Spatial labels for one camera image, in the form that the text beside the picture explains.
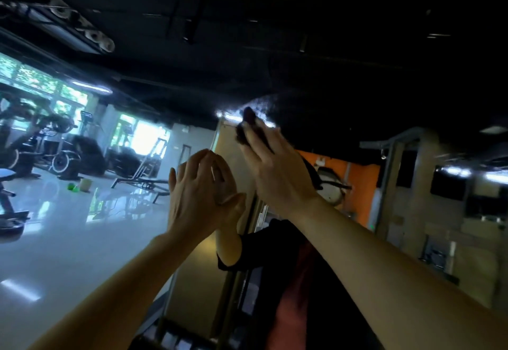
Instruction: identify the person's right hand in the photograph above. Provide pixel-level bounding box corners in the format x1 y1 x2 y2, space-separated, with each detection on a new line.
237 119 321 221

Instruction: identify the person's left hand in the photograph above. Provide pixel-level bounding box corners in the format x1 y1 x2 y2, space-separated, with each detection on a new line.
167 149 248 241

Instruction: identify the dark brown cleaning cloth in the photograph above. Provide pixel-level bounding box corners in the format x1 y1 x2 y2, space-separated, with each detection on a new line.
235 106 273 147

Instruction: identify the large wall mirror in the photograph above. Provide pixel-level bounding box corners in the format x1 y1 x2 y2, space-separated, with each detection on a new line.
0 0 508 350

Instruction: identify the person's left forearm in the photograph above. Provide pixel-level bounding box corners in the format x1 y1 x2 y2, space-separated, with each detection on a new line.
30 230 199 350

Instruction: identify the person's right forearm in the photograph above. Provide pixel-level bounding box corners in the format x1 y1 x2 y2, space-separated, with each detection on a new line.
289 195 508 350

